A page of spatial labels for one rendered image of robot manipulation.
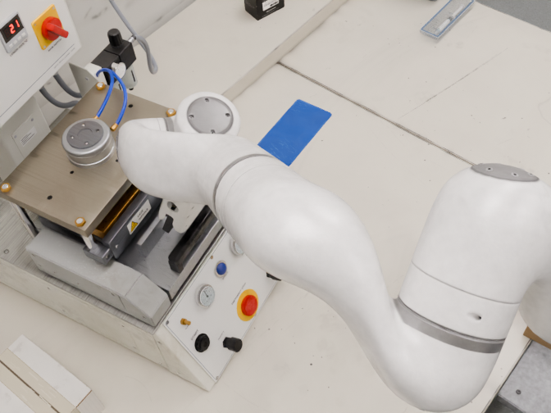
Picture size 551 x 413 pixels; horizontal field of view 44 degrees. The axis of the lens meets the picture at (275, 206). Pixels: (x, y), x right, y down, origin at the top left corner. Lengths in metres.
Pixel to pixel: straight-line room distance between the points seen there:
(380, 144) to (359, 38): 0.37
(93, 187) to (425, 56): 0.99
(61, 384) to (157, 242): 0.29
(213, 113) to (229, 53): 0.87
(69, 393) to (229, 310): 0.31
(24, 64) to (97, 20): 0.58
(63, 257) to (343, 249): 0.70
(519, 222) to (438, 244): 0.07
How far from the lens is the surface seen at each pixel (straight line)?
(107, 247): 1.12
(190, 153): 0.79
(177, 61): 1.75
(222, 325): 1.27
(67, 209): 1.10
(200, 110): 0.89
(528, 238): 0.59
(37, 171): 1.16
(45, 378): 1.28
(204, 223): 1.15
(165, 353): 1.22
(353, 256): 0.56
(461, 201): 0.59
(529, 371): 1.34
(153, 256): 1.18
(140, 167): 0.83
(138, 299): 1.12
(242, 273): 1.28
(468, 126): 1.65
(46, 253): 1.20
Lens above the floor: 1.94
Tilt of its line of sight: 54 degrees down
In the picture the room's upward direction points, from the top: 6 degrees counter-clockwise
